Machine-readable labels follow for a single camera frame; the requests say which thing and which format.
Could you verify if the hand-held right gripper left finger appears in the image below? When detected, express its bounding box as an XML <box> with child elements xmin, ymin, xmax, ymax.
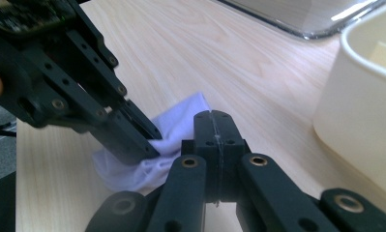
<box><xmin>181</xmin><ymin>110</ymin><xmax>222</xmax><ymax>204</ymax></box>

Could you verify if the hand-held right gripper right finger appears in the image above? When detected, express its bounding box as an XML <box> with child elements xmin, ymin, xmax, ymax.
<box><xmin>211</xmin><ymin>110</ymin><xmax>252</xmax><ymax>203</ymax></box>

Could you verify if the light purple sock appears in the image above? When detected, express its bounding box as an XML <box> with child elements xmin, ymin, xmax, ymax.
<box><xmin>92</xmin><ymin>91</ymin><xmax>213</xmax><ymax>194</ymax></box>

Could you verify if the cream compartment storage box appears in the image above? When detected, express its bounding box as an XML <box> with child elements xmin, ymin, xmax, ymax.
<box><xmin>312</xmin><ymin>0</ymin><xmax>386</xmax><ymax>203</ymax></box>

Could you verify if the clear plastic lid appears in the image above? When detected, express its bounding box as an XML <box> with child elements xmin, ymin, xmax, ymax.
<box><xmin>217</xmin><ymin>0</ymin><xmax>386</xmax><ymax>41</ymax></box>

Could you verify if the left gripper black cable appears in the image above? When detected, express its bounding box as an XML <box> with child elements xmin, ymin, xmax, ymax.
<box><xmin>0</xmin><ymin>122</ymin><xmax>17</xmax><ymax>138</ymax></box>

